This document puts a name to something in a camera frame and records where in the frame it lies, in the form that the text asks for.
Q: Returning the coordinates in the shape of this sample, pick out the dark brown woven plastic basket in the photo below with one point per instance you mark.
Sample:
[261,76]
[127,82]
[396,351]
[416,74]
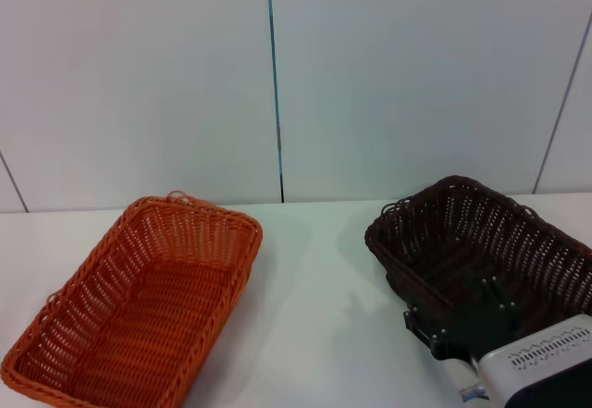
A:
[444,250]

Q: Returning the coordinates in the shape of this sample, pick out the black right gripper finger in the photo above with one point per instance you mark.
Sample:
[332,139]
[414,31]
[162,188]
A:
[497,299]
[418,322]

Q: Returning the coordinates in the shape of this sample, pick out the white and black wrist camera box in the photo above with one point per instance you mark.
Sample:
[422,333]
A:
[532,371]

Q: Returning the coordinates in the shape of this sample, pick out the orange woven plastic basket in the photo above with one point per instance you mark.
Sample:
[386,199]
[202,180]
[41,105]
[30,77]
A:
[139,315]

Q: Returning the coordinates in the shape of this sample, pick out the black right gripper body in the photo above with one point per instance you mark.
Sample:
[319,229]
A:
[476,334]

